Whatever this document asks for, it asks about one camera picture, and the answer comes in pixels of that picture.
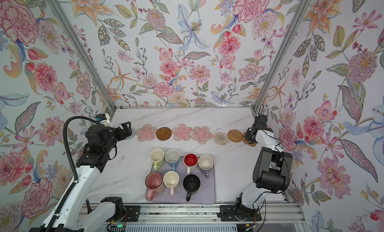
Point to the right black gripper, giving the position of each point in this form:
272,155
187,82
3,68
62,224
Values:
249,133

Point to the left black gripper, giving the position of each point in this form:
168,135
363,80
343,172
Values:
118,131

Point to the brown paw shaped coaster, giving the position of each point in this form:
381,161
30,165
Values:
252,144

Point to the woven rattan round coaster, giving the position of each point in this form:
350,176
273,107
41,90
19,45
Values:
235,136

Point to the pink flower coaster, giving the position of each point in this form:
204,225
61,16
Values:
182,132
146,133
201,134

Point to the white embroidered round coaster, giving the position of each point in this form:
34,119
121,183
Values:
220,138

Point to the brown wooden round coaster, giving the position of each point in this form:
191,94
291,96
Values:
164,133

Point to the lilac mug white inside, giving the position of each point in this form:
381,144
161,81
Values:
206,164

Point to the grey round knitted coaster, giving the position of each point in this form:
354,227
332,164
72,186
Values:
133,134

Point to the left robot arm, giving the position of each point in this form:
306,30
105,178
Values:
64,218

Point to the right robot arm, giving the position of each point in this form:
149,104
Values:
272,172

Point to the green mug white inside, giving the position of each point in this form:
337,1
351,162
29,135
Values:
157,157

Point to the blue mug white inside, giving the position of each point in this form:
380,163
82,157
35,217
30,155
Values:
172,158

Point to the red inside white mug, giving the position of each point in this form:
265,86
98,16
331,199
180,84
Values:
191,162

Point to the lilac drying mat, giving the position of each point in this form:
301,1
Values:
206,194

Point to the black mug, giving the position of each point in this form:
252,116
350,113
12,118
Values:
191,184

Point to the cream mug pink handle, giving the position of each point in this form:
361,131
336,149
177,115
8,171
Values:
171,180

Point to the left corner aluminium post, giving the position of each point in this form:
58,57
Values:
62,18

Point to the corner aluminium post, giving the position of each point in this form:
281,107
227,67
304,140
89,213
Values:
62,18
303,5

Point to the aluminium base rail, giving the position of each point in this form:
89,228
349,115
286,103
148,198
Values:
219,217

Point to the right corner aluminium post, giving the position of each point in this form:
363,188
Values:
303,5

